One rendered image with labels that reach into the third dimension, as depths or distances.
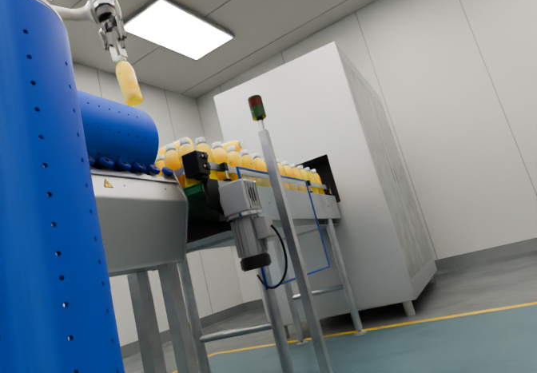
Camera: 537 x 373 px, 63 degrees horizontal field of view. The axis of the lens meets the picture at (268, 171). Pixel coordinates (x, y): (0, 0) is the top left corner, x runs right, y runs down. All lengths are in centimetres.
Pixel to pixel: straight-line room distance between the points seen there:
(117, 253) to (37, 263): 77
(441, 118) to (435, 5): 134
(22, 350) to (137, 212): 87
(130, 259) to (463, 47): 474
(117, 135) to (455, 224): 438
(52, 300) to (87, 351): 8
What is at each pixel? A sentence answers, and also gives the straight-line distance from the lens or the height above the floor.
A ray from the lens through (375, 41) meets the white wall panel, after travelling 585.
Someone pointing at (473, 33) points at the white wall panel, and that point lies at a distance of 560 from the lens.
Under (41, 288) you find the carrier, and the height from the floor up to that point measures 57.
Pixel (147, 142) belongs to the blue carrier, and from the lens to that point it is 158.
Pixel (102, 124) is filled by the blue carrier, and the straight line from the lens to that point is 144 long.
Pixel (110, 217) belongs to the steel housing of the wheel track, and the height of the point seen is 78.
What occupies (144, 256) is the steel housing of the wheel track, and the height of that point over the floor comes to 66.
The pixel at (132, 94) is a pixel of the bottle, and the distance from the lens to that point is 178.
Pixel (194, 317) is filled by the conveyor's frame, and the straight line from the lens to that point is 208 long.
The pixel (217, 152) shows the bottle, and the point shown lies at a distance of 188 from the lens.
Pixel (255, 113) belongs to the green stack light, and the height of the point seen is 117.
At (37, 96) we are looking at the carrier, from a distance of 72.
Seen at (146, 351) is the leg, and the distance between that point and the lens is 165.
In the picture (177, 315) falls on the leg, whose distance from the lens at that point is 154.
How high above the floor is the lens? 52
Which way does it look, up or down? 12 degrees up
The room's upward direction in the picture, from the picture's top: 15 degrees counter-clockwise
